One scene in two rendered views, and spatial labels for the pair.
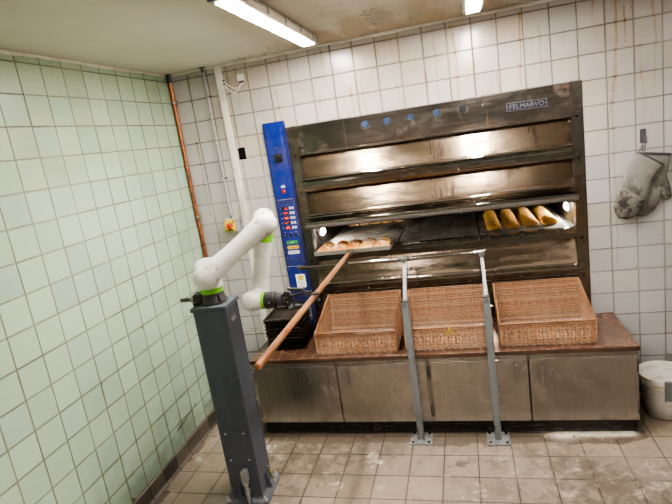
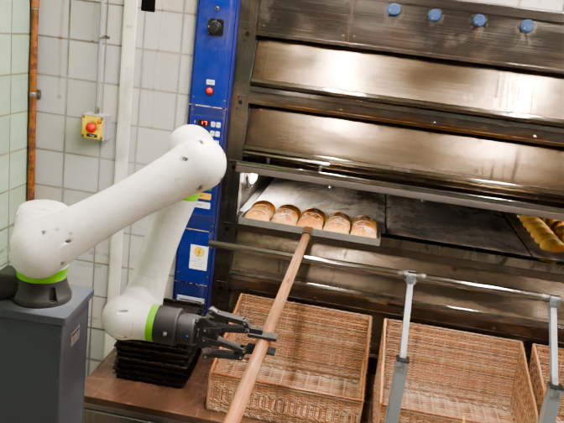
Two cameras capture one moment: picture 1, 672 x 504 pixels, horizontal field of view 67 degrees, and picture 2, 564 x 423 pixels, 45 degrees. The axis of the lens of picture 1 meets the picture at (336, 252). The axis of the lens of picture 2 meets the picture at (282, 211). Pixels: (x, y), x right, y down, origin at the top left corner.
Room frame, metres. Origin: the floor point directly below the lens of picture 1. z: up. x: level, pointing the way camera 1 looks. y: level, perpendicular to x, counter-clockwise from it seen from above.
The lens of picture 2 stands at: (1.08, 0.36, 1.92)
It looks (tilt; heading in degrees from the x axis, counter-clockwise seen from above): 15 degrees down; 352
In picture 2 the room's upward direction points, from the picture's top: 7 degrees clockwise
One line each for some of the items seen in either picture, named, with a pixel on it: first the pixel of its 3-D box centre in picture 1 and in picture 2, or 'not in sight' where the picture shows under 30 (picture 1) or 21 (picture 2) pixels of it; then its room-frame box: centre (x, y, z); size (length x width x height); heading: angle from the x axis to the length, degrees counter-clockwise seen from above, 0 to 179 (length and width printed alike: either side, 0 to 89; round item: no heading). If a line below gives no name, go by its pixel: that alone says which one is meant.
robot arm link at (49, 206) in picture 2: (208, 275); (43, 240); (2.71, 0.70, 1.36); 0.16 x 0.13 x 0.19; 9
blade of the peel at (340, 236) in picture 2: (356, 245); (313, 219); (3.70, -0.15, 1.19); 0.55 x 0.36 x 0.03; 75
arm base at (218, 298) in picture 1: (204, 297); (20, 282); (2.74, 0.76, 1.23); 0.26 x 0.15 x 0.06; 79
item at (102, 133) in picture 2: (231, 224); (96, 126); (3.85, 0.75, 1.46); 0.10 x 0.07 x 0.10; 75
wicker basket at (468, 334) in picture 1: (447, 315); (451, 388); (3.24, -0.68, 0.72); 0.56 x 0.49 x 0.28; 75
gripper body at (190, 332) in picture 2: (284, 299); (199, 331); (2.59, 0.30, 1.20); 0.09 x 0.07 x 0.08; 76
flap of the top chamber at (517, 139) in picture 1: (427, 151); (491, 90); (3.50, -0.71, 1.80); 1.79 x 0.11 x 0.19; 75
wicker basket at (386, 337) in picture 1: (360, 321); (294, 359); (3.39, -0.10, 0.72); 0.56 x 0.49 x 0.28; 75
